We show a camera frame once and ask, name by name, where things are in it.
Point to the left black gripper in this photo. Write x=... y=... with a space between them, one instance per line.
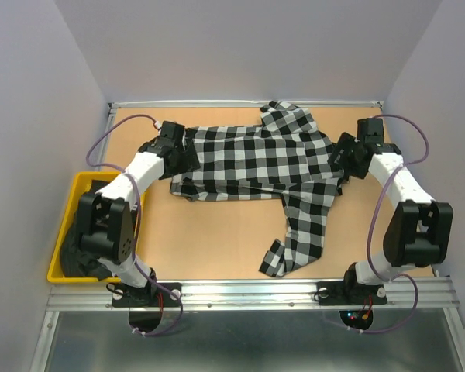
x=190 y=163

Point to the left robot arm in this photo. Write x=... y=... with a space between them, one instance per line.
x=143 y=170

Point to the black white checkered shirt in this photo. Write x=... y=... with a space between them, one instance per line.
x=285 y=157

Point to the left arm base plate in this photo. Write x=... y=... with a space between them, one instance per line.
x=124 y=296

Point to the aluminium front rail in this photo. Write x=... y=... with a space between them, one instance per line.
x=203 y=296

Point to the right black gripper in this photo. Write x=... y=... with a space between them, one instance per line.
x=346 y=142

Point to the yellow plastic bin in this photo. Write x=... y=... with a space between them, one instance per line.
x=97 y=240

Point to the dark shirt in bin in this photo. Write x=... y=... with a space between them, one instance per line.
x=69 y=265

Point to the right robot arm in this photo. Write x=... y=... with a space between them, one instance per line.
x=419 y=230

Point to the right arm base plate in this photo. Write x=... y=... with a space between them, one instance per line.
x=337 y=293

